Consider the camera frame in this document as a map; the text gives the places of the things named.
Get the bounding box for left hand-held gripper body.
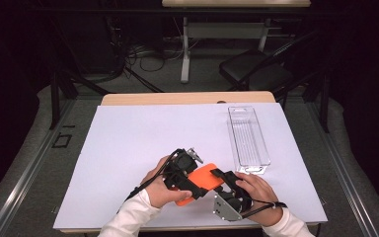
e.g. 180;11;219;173
162;147;204;191

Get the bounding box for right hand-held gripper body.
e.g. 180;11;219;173
212;179;255;222

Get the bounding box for orange phone case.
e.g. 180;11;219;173
174;162;225;207

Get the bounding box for clear plastic tray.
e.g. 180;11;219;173
226;106;272;176

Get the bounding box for person's left hand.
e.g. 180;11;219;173
140;157;193;209

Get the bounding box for person's right hand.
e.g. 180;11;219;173
236;172;283;227

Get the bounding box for white table board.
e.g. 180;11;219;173
52;102;329;230

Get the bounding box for wooden table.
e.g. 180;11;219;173
60;91;322;235

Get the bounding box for white-legged desk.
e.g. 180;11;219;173
161;0;312;84

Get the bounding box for black folding chair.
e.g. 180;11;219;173
218;29;324;100

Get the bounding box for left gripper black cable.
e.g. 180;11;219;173
116;148;186;213

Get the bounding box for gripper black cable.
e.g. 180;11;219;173
241;200;289;219
116;148;186;213

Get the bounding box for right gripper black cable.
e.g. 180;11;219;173
241;200;289;219

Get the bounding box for floor cables bundle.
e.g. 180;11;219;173
124;40;186;73

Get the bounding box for metal floor rail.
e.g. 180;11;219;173
305;100;379;237
0;98;77;237

